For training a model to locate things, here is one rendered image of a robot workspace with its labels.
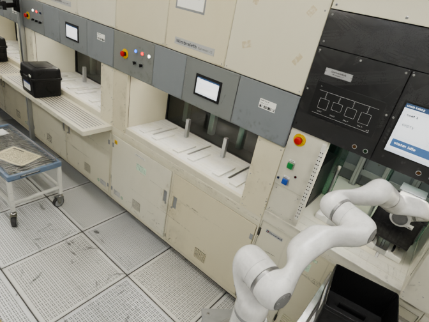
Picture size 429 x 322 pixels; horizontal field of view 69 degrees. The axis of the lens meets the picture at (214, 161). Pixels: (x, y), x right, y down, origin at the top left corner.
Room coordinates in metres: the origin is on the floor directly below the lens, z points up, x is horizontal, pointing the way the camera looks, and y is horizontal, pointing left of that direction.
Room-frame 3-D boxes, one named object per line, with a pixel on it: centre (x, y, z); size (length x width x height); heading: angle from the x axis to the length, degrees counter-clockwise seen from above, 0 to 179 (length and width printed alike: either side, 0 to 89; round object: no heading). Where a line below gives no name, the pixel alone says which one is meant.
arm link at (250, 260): (0.80, -0.22, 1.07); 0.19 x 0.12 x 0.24; 36
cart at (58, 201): (2.26, 1.73, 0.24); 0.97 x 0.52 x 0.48; 59
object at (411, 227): (1.43, -1.02, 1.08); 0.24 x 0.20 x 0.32; 56
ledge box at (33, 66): (2.76, 1.73, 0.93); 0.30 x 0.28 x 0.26; 53
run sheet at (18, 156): (2.14, 1.59, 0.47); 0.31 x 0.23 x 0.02; 78
